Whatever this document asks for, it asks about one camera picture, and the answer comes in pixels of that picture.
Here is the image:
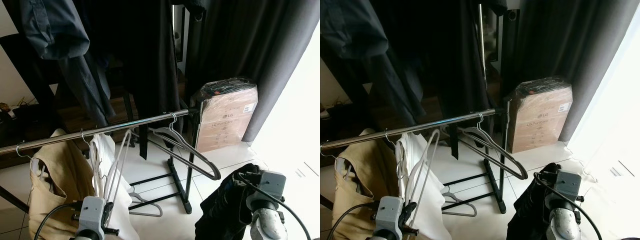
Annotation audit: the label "black printed t-shirt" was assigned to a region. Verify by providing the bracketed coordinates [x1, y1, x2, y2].
[194, 162, 262, 240]
[512, 162, 557, 240]

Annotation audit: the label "grey clothes hanger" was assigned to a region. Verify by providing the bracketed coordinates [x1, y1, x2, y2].
[442, 186, 477, 218]
[456, 112, 529, 181]
[127, 187, 164, 218]
[102, 127, 140, 211]
[149, 112, 222, 181]
[407, 129, 442, 213]

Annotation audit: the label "long white shirt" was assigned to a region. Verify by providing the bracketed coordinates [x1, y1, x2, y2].
[90, 132, 142, 240]
[396, 132, 453, 240]

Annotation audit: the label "tan shirt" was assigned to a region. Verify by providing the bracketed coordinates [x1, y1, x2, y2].
[27, 129, 97, 240]
[332, 128, 398, 240]

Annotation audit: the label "brown cardboard box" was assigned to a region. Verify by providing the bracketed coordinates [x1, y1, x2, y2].
[192, 77, 259, 153]
[506, 76, 574, 154]

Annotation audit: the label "black hanging clothes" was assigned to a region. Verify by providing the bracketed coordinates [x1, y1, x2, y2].
[87, 0, 185, 161]
[385, 0, 490, 161]

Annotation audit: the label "blue hanging jacket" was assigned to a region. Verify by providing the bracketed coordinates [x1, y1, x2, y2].
[20, 0, 117, 127]
[320, 0, 427, 122]

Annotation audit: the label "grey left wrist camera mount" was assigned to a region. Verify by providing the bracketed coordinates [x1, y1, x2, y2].
[81, 196, 107, 233]
[375, 196, 405, 233]

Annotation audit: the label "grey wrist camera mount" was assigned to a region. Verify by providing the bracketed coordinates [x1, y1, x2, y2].
[552, 170, 582, 199]
[375, 196, 405, 233]
[81, 196, 107, 233]
[257, 171, 287, 201]

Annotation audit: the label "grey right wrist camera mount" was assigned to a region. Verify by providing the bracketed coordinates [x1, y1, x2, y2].
[257, 171, 287, 201]
[552, 170, 582, 199]

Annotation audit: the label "black clothes rack silver rail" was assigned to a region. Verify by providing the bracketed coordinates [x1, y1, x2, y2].
[320, 97, 512, 215]
[0, 100, 202, 215]

